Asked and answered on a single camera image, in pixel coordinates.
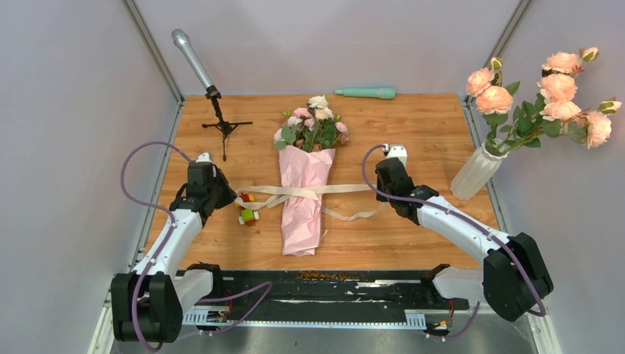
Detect teal cylindrical handle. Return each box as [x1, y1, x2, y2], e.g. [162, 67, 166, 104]
[334, 87, 396, 100]

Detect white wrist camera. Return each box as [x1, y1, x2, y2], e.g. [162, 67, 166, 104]
[195, 152, 214, 165]
[382, 144, 408, 167]

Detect peach artificial roses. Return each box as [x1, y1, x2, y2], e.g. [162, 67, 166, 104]
[465, 47, 622, 157]

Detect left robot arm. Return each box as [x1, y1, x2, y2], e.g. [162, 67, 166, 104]
[111, 153, 237, 343]

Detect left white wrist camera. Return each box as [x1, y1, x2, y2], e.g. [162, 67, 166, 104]
[195, 152, 214, 165]

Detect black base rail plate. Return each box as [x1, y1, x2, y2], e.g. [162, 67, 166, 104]
[221, 270, 469, 321]

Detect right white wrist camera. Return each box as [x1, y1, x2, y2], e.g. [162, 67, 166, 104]
[382, 144, 408, 167]

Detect silver microphone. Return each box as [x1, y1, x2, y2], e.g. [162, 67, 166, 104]
[171, 29, 217, 97]

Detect pink flower bouquet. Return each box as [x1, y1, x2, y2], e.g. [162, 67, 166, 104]
[273, 95, 351, 256]

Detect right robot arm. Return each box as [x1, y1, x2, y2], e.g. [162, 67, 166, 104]
[375, 158, 554, 322]

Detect toy brick car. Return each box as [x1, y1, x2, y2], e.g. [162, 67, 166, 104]
[237, 193, 259, 227]

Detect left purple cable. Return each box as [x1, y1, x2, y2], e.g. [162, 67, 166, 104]
[121, 142, 273, 354]

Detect cream printed ribbon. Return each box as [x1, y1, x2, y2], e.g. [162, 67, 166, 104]
[234, 184, 387, 221]

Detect purple cable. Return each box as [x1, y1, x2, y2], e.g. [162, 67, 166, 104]
[361, 144, 548, 341]
[121, 142, 273, 354]

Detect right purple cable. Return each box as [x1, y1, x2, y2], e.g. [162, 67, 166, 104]
[361, 144, 548, 341]

